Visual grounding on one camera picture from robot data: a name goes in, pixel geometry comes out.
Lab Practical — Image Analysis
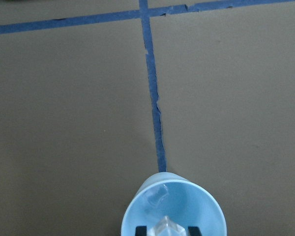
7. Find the light blue cup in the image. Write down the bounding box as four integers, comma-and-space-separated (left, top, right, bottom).
121, 172, 227, 236

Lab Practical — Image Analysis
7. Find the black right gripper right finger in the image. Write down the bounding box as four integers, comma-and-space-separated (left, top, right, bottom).
188, 226, 201, 236

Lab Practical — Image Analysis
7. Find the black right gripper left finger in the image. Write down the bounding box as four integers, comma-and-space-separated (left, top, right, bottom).
135, 226, 147, 236

